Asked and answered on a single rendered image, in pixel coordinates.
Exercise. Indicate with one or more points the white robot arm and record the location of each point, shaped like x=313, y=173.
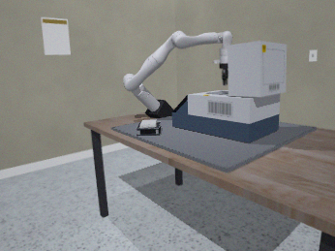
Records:
x=153, y=62

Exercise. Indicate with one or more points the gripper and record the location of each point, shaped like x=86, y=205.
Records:
x=224, y=66

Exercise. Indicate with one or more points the white benchtop thermal cycler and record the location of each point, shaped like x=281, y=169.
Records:
x=257, y=73

